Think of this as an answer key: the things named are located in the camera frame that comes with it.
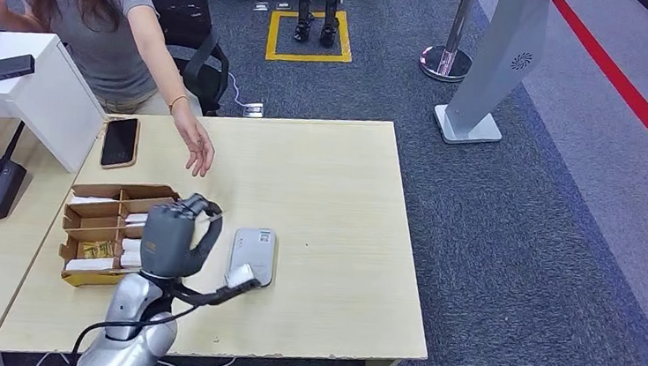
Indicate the black smartphone brown case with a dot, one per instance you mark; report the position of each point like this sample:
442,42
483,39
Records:
119,143

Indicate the wooden card organizer box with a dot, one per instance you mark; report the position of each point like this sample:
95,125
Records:
94,226

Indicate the chrome stanchion post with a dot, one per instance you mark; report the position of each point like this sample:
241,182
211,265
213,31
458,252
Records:
446,63

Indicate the person's right forearm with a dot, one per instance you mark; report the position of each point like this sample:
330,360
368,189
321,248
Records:
21,20

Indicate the person's left hand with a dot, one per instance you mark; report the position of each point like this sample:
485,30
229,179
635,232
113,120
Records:
196,141

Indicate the grey standing kiosk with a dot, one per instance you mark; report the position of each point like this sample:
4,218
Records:
498,62

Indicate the small silver floor plate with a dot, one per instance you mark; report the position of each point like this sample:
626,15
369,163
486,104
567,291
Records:
261,6
282,6

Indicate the grey card reader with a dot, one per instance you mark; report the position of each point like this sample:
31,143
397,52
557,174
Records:
257,246

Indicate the person's left forearm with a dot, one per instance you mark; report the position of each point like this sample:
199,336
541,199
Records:
166,74

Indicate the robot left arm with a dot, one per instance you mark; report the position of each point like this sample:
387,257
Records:
131,305

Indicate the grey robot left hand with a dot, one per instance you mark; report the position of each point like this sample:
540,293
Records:
167,238

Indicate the gold card in organizer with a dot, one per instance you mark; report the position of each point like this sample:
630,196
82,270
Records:
96,250

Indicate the white desk riser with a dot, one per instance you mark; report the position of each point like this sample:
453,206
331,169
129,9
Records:
44,98

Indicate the person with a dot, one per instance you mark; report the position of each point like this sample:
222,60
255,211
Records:
102,39

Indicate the white key card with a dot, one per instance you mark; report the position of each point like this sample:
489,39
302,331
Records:
131,244
129,260
136,219
88,265
92,201

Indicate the black office chair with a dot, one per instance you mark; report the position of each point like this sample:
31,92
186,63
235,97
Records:
181,5

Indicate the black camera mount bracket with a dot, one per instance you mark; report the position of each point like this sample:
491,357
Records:
202,298

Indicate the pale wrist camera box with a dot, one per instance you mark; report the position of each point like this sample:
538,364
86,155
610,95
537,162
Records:
239,276

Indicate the small black box device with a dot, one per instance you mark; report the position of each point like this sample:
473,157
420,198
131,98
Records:
13,67

